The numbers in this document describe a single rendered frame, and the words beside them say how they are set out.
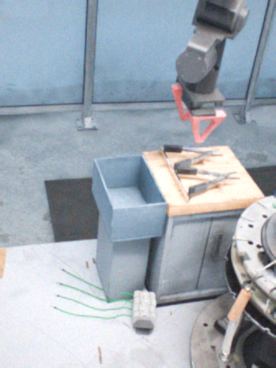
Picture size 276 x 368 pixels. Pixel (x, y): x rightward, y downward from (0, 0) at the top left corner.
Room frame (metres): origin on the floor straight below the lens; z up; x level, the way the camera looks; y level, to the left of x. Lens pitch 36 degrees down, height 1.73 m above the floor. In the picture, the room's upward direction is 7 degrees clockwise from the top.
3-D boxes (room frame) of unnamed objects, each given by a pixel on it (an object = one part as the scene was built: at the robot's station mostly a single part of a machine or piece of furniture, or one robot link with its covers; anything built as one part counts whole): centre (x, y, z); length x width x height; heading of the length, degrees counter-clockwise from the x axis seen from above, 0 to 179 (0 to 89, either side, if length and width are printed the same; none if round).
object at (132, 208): (0.92, 0.02, 0.92); 0.17 x 0.11 x 0.28; 20
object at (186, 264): (0.98, -0.13, 0.91); 0.19 x 0.19 x 0.26; 20
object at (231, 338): (0.73, -0.21, 0.91); 0.02 x 0.02 x 0.21
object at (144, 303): (0.83, -0.05, 0.80); 0.10 x 0.05 x 0.04; 2
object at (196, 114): (0.98, -0.11, 1.19); 0.07 x 0.07 x 0.09; 20
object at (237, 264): (0.74, -0.19, 1.05); 0.09 x 0.04 x 0.01; 18
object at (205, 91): (1.00, -0.10, 1.26); 0.10 x 0.07 x 0.07; 20
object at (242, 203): (0.98, -0.13, 1.05); 0.20 x 0.19 x 0.02; 110
